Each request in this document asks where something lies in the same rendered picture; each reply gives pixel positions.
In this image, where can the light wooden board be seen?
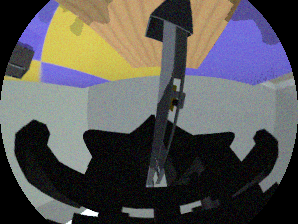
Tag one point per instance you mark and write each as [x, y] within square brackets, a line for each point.
[123, 24]

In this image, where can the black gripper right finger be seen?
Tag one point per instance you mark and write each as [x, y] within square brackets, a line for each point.
[185, 147]

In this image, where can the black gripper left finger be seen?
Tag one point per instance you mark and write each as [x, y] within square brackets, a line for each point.
[133, 146]

